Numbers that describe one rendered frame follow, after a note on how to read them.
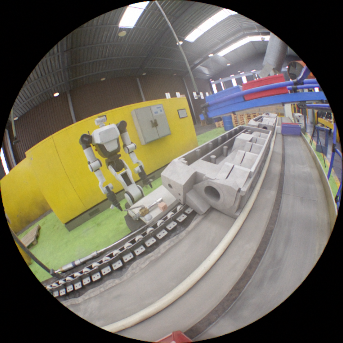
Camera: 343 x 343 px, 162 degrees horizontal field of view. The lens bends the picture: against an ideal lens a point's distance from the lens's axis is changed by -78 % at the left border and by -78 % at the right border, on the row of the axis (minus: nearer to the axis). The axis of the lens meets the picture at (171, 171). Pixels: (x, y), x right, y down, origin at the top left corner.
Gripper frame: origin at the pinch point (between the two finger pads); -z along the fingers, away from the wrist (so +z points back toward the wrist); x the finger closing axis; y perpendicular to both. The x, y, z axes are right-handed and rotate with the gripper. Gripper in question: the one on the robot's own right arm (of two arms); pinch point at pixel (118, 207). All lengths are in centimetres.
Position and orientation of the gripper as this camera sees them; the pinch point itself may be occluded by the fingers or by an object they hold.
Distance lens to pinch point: 131.3
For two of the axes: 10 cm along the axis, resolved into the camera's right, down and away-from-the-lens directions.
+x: 6.7, -1.2, -7.3
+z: -4.2, -8.8, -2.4
